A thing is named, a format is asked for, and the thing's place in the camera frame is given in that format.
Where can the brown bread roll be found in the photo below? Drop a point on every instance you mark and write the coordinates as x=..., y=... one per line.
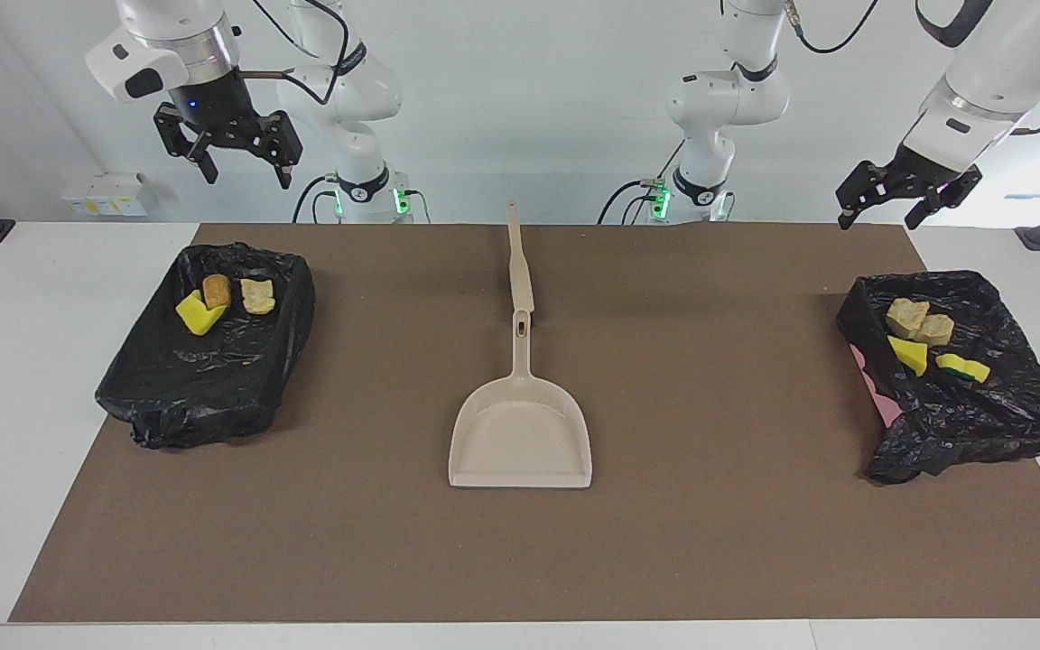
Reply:
x=217, y=290

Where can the beige hand brush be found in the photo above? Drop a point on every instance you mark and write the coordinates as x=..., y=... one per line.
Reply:
x=518, y=262

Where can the beige plastic dustpan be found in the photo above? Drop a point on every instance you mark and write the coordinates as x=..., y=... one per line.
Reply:
x=520, y=433

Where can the striped orange croissant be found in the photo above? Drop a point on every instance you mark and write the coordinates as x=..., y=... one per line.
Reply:
x=935, y=329

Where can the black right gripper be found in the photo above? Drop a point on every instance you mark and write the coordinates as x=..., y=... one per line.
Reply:
x=222, y=113

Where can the black plastic trash bag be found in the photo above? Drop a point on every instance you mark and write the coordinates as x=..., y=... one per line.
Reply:
x=971, y=406

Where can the yellow sponge piece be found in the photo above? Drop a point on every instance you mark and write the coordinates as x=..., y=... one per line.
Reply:
x=964, y=366
x=908, y=354
x=201, y=314

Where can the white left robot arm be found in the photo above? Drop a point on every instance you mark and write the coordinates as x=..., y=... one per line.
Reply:
x=980, y=72

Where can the black bag-covered bin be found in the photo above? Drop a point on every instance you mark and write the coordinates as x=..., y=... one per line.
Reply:
x=204, y=379

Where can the pink plastic bin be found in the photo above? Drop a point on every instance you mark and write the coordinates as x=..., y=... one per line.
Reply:
x=881, y=406

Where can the white wall box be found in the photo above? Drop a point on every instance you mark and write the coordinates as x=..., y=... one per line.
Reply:
x=105, y=194

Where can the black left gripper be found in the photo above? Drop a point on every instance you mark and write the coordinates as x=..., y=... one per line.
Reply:
x=913, y=176

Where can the brown table mat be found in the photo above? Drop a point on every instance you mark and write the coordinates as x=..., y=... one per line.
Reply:
x=394, y=542

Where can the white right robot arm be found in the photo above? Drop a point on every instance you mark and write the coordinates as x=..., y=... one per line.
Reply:
x=339, y=81

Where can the pale flaky pastry piece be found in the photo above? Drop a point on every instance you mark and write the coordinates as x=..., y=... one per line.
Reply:
x=906, y=316
x=257, y=296

